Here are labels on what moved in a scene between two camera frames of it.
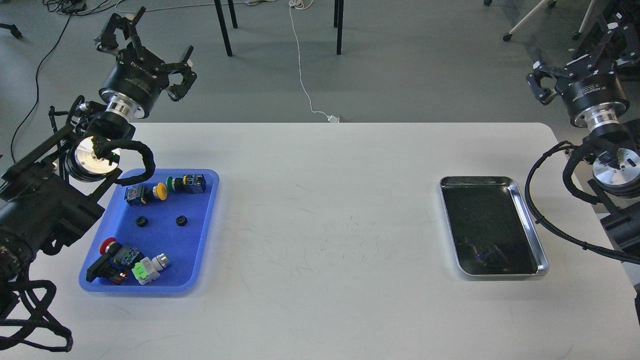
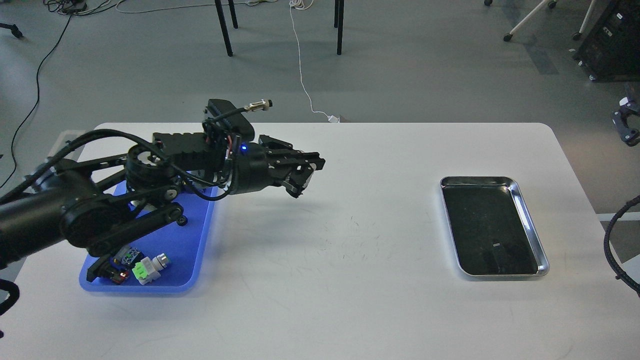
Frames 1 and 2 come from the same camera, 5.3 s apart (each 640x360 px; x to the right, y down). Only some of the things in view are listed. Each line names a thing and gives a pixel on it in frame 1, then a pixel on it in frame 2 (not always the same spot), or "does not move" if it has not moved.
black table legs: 227,44 does not move
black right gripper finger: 629,49 to 631,137
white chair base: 552,4 does not move
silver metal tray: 492,232 does not move
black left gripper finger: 109,42 to 300,157
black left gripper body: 134,81 to 257,167
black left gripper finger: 178,92 to 299,177
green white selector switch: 147,270 does not move
